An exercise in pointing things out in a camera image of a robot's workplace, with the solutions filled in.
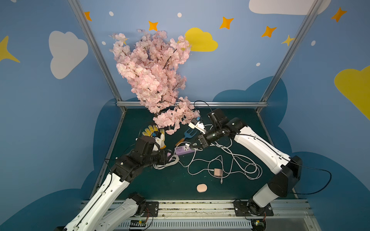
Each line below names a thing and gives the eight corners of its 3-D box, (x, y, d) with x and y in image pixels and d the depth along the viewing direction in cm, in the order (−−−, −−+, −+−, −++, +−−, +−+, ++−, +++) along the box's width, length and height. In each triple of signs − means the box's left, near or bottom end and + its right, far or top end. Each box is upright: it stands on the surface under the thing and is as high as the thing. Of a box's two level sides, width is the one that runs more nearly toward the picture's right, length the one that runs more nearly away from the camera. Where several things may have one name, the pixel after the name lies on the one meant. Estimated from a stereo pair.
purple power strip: (175, 155, 95) (175, 154, 93) (174, 148, 98) (174, 147, 96) (194, 151, 97) (194, 150, 95) (192, 144, 100) (192, 143, 99)
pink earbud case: (196, 192, 82) (197, 191, 80) (196, 185, 84) (196, 184, 82) (207, 192, 82) (207, 191, 80) (206, 185, 84) (207, 184, 83)
